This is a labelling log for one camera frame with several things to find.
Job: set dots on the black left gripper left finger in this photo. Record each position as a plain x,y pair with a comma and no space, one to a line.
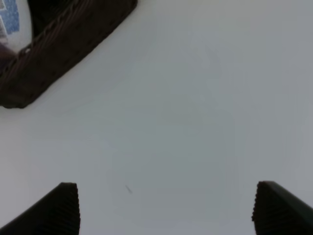
57,213

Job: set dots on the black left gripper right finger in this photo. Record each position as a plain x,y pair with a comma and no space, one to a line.
279,212

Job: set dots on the white bottle blue cap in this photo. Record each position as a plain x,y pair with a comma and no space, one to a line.
15,24

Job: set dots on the translucent pink plastic cup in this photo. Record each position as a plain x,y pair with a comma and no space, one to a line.
6,56

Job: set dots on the dark brown wicker basket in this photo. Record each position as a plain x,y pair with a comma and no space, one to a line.
65,32

